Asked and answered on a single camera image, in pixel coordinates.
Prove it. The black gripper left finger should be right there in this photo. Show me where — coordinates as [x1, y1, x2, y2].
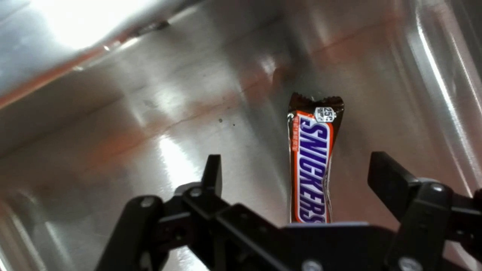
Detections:
[94, 153, 283, 271]

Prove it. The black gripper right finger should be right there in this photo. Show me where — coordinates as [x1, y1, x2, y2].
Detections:
[365, 151, 482, 271]

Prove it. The Snickers bar packet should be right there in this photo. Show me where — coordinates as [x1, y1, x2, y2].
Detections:
[286, 92, 346, 226]

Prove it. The stainless steel sink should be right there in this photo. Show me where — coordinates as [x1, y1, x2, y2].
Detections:
[0, 0, 482, 271]

